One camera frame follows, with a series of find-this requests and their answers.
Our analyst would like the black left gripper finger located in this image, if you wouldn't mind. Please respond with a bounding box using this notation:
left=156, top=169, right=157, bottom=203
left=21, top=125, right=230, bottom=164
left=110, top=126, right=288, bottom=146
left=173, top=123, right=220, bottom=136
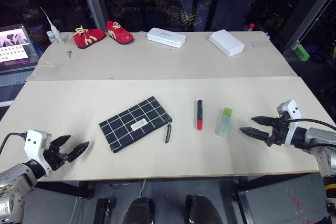
left=65, top=141, right=90, bottom=163
left=50, top=134, right=72, bottom=153

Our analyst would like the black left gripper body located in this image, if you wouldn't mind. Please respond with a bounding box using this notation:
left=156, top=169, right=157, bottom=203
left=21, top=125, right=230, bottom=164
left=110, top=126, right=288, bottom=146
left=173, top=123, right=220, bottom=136
left=43, top=140, right=69, bottom=172

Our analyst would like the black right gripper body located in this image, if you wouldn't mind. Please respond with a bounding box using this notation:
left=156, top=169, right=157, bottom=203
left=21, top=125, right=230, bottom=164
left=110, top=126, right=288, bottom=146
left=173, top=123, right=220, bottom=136
left=265, top=111, right=290, bottom=148

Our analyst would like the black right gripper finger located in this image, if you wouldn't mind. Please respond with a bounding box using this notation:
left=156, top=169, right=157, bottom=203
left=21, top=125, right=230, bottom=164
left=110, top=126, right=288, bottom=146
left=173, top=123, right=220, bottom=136
left=251, top=115, right=278, bottom=128
left=239, top=126, right=271, bottom=142

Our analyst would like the black checkered pencil pouch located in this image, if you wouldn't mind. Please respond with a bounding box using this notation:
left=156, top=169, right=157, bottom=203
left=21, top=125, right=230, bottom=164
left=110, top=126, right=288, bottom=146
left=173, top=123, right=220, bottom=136
left=99, top=95, right=173, bottom=154

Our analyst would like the laptop with lit screen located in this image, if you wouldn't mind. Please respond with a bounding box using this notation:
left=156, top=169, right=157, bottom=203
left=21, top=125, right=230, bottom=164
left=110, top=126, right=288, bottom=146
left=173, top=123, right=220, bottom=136
left=0, top=24, right=40, bottom=104

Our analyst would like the white rounded glasses case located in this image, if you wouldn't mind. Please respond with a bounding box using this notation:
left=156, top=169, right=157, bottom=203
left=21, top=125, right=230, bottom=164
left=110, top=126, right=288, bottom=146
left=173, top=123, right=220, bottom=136
left=146, top=27, right=187, bottom=49

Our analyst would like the green capped translucent glue stick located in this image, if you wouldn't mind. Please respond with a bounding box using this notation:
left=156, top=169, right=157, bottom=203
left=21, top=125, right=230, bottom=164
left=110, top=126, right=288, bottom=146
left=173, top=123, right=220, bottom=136
left=216, top=107, right=233, bottom=137

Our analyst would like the black red marker pen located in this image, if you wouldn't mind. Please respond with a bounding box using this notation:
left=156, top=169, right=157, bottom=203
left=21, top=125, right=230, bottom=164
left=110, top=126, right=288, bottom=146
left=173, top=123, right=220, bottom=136
left=196, top=99, right=204, bottom=131

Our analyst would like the green box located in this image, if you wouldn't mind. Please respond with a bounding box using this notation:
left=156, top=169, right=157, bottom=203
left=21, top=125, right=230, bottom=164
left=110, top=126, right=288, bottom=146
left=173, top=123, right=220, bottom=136
left=294, top=43, right=311, bottom=61

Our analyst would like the dark rounded left foot shape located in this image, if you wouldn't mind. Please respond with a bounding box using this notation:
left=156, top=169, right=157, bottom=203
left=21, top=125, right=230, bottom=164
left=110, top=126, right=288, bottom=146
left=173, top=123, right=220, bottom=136
left=122, top=196, right=155, bottom=224

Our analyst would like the white rectangular box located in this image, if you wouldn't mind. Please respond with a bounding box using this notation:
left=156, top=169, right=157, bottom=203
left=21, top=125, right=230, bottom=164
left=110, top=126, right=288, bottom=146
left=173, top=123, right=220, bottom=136
left=208, top=29, right=246, bottom=58

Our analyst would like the red yellow baby shoe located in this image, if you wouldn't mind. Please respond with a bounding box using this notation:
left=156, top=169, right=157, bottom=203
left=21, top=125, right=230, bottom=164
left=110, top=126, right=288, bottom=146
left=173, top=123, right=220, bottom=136
left=106, top=20, right=134, bottom=45
left=72, top=25, right=107, bottom=49

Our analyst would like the white nozzle glue tube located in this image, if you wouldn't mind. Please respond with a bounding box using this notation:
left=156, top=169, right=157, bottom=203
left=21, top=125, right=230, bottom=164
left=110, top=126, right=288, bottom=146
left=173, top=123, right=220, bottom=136
left=40, top=7, right=65, bottom=45

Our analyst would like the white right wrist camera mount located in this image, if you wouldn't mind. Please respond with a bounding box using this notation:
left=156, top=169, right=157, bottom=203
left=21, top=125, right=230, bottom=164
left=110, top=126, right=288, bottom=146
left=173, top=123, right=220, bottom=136
left=276, top=99, right=302, bottom=148

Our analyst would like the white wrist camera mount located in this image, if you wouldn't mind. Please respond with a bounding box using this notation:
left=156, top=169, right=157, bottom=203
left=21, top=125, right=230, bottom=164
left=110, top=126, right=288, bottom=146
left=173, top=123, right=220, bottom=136
left=24, top=129, right=53, bottom=177
left=276, top=99, right=302, bottom=148

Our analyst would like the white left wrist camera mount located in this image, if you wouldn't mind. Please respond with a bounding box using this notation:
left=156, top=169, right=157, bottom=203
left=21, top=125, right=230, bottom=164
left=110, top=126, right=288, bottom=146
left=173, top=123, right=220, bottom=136
left=24, top=129, right=53, bottom=177

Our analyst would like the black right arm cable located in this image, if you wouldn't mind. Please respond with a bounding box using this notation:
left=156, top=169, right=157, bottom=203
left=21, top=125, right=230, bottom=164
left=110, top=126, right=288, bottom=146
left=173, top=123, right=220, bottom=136
left=285, top=118, right=336, bottom=132

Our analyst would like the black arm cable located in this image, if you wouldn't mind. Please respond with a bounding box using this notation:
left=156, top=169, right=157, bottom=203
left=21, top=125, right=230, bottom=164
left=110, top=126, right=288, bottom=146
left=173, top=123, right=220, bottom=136
left=0, top=132, right=28, bottom=154
left=285, top=118, right=336, bottom=132

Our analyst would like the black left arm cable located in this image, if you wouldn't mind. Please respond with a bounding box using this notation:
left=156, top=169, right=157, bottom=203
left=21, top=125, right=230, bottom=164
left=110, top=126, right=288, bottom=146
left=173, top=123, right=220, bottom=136
left=0, top=132, right=28, bottom=154

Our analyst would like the white hanging cable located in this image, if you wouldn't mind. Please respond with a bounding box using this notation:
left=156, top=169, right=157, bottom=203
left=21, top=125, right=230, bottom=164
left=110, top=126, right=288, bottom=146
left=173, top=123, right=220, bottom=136
left=138, top=178, right=147, bottom=198

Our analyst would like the grey metal diagonal frame bar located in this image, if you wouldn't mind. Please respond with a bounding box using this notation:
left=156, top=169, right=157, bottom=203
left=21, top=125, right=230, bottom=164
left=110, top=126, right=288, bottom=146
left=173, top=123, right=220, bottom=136
left=282, top=0, right=336, bottom=54

